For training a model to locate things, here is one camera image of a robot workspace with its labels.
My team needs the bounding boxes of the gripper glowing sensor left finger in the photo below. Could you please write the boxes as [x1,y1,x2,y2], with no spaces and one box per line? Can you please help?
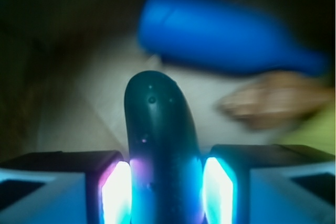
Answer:
[1,151,131,223]

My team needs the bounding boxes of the crumpled brown paper bag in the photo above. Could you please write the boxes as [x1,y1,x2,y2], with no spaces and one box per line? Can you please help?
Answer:
[1,0,335,161]

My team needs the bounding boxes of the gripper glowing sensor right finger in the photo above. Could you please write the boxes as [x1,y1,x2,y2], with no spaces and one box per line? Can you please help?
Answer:
[203,144,335,223]

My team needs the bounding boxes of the blue plastic bottle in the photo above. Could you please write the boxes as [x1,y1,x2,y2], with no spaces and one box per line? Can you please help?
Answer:
[138,0,330,76]

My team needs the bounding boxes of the yellow microfiber cloth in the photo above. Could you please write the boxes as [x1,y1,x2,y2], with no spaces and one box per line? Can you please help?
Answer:
[277,103,335,155]

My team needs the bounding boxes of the dark green plastic pickle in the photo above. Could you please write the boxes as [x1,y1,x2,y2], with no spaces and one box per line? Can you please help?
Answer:
[124,71,204,223]

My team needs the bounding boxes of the brown plastic seashell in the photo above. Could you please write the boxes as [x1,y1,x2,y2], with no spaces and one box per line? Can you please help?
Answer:
[217,71,335,130]

